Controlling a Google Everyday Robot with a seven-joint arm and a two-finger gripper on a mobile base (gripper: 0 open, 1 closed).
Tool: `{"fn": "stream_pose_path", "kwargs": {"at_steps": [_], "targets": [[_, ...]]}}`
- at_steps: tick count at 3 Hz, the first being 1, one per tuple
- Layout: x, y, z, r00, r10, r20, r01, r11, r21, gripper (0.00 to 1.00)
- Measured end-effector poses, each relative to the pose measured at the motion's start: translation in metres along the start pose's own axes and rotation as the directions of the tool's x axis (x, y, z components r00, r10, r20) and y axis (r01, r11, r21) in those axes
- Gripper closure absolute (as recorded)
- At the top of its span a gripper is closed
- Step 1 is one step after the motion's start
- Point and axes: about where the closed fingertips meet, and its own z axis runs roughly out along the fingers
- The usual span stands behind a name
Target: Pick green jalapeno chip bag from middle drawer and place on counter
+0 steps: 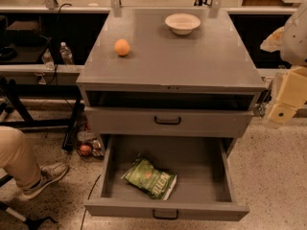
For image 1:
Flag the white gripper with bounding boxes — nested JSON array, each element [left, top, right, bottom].
[[268, 66, 307, 124]]

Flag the green jalapeno chip bag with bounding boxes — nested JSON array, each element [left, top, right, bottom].
[[122, 154, 177, 200]]

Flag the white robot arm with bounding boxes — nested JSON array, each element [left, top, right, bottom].
[[260, 1, 307, 125]]

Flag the open grey bottom drawer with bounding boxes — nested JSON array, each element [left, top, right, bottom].
[[84, 135, 249, 221]]

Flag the grey drawer cabinet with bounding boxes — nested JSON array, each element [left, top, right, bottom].
[[77, 8, 265, 152]]

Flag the closed grey middle drawer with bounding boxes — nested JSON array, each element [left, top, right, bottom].
[[84, 107, 253, 138]]

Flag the white bowl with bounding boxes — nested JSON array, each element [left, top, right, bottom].
[[165, 13, 201, 35]]

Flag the orange fruit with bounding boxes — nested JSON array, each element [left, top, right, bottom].
[[114, 39, 130, 57]]

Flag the snack pile on floor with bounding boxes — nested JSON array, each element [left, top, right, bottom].
[[76, 112, 106, 159]]

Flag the clear water bottle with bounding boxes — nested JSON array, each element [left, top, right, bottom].
[[59, 42, 75, 70], [42, 50, 55, 71]]

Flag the grey sneaker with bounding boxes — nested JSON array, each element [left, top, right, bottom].
[[22, 162, 69, 200]]

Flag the person leg beige trousers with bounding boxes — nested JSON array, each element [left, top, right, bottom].
[[0, 126, 41, 190]]

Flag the black chair base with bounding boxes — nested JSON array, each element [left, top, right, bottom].
[[0, 174, 59, 230]]

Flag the black drawer handle middle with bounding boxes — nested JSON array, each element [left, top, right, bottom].
[[153, 116, 181, 126]]

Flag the black drawer handle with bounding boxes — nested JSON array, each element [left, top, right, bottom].
[[153, 116, 181, 126], [152, 209, 179, 220]]

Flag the black drawer handle bottom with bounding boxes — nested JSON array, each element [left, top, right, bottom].
[[152, 209, 179, 220]]

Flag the black floor cable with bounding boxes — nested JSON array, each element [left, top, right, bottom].
[[79, 173, 102, 230]]

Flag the black table leg frame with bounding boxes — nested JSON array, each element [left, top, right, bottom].
[[0, 77, 83, 151]]

